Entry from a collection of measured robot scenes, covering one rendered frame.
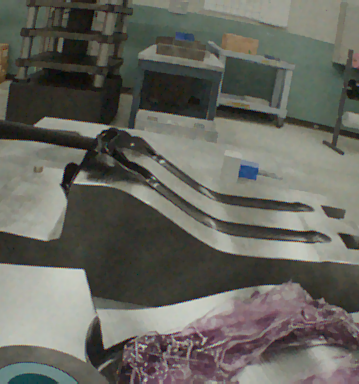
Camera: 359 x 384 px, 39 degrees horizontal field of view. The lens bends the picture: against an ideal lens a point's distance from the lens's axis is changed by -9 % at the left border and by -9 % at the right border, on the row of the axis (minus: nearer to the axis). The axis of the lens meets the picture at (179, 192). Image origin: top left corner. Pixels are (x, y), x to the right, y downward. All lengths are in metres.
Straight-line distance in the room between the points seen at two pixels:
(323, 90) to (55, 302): 7.10
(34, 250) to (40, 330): 0.26
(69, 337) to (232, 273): 0.28
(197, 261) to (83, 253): 0.12
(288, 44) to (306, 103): 0.87
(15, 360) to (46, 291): 0.14
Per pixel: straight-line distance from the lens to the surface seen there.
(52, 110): 4.67
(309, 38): 7.30
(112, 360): 0.40
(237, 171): 1.11
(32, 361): 0.27
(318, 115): 7.44
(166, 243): 0.57
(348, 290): 0.63
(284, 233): 0.67
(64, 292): 0.40
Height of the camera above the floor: 1.11
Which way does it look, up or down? 18 degrees down
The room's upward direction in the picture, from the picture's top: 10 degrees clockwise
